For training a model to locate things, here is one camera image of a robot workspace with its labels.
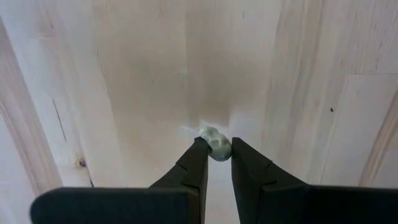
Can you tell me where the white plastic Halloween decoration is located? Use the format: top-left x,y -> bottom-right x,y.
198,126 -> 233,162

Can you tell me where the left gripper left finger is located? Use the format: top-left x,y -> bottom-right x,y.
29,136 -> 211,224

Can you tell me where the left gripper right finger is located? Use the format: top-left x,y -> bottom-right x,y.
231,136 -> 398,224

